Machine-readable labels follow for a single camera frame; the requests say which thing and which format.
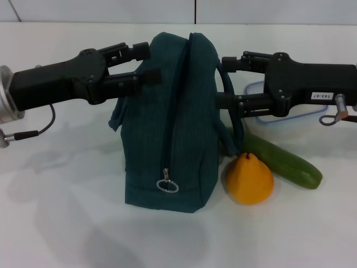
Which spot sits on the clear blue-rimmed plastic container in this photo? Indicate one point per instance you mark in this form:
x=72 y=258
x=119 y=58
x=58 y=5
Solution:
x=255 y=88

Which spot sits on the orange pear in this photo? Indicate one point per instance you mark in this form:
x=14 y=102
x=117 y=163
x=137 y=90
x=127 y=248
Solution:
x=249 y=181

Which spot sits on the green cucumber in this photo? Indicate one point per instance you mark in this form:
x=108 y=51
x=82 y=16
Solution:
x=287 y=164

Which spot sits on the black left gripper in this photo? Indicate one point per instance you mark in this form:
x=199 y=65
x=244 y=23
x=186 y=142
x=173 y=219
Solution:
x=55 y=81

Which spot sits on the teal fabric zipper bag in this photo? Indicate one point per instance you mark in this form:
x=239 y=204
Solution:
x=167 y=125

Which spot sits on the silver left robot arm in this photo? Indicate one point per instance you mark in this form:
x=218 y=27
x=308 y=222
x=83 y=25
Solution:
x=5 y=95

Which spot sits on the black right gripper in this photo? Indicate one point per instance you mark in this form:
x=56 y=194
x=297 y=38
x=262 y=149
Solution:
x=312 y=81

